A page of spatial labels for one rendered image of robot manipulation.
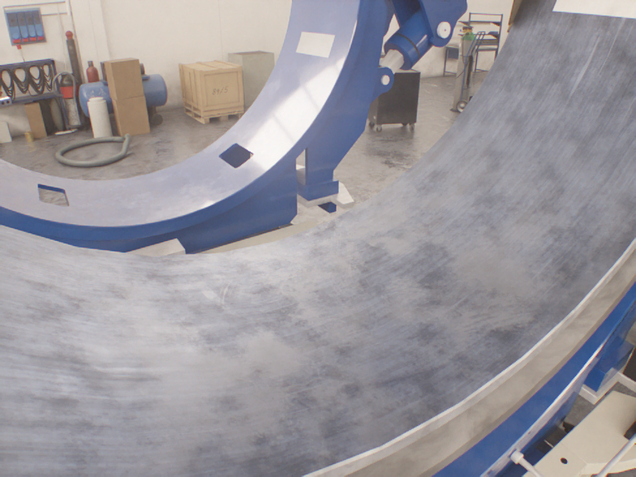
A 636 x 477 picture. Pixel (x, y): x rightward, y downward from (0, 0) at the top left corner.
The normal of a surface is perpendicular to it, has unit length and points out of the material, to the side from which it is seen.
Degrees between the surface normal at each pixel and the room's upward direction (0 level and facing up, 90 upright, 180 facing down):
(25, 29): 90
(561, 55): 55
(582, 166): 45
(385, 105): 90
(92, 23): 90
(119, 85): 90
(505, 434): 14
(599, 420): 0
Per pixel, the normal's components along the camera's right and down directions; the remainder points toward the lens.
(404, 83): 0.22, 0.47
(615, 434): 0.00, -0.87
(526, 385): -0.22, -0.78
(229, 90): 0.54, 0.41
